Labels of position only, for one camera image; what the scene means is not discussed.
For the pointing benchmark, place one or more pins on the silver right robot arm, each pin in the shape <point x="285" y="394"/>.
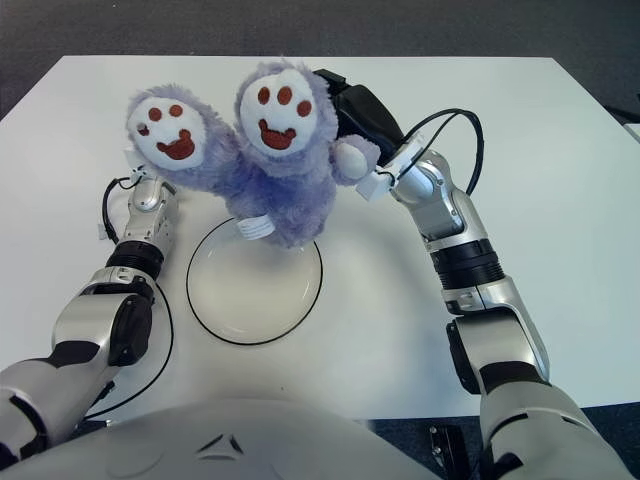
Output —
<point x="475" y="300"/>

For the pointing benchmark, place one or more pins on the white wrist module box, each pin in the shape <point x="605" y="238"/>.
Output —
<point x="132" y="160"/>
<point x="372" y="187"/>

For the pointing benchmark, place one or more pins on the white left wrist module box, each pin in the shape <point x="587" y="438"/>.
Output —
<point x="132" y="160"/>

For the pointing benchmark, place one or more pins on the purple plush bunny doll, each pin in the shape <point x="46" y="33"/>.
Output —
<point x="280" y="165"/>

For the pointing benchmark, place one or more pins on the white side table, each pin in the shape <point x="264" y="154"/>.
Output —
<point x="636" y="131"/>

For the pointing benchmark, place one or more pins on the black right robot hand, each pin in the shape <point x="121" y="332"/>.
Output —
<point x="365" y="117"/>

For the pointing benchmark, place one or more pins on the grey robot torso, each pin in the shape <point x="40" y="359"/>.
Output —
<point x="225" y="450"/>

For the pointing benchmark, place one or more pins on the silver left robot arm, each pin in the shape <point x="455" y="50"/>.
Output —
<point x="125" y="280"/>

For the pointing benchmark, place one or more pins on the white right wrist module box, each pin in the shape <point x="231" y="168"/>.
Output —
<point x="372" y="187"/>

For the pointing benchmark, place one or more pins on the white plate with black rim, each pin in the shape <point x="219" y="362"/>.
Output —
<point x="250" y="305"/>

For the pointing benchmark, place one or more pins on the black flat floor bracket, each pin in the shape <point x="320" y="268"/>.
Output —
<point x="452" y="452"/>

